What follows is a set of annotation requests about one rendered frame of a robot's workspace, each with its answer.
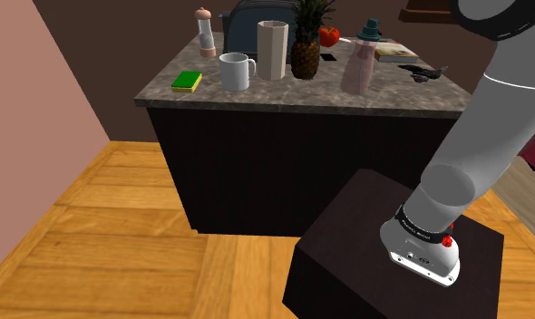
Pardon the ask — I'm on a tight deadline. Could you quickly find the dark kitchen island cabinet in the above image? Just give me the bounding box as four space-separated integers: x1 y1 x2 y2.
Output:
133 31 473 238

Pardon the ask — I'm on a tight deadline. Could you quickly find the white mug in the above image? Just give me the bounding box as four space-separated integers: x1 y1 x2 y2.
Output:
218 52 258 93

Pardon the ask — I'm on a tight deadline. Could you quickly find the beige faceted tall cup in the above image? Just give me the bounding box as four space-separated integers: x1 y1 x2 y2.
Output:
256 20 290 82

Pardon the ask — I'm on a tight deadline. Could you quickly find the green and yellow sponge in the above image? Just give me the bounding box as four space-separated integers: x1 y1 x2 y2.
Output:
170 70 204 94

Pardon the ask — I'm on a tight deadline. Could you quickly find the pineapple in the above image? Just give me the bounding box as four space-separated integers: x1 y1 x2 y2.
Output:
289 0 337 81

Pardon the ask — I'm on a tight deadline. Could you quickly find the dark robot stand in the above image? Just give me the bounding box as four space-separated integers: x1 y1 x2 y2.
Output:
281 168 505 319

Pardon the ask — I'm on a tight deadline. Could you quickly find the dark blue toaster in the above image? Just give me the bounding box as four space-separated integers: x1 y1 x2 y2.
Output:
218 0 302 63

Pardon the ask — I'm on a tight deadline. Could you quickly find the pink bottle with teal cap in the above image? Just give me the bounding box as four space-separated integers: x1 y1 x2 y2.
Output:
340 17 383 96

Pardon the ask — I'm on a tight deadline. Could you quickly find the red tomato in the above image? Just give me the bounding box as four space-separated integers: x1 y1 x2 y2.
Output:
318 26 342 48

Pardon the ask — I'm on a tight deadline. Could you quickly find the book with beige cover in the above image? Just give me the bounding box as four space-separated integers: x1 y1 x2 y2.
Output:
374 42 420 64

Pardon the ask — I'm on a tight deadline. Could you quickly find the black toy jet plane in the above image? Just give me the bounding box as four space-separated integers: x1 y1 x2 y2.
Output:
397 63 450 84

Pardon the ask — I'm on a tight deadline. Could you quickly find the dark wooden wall shelf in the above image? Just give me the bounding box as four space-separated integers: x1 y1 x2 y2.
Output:
398 0 460 25

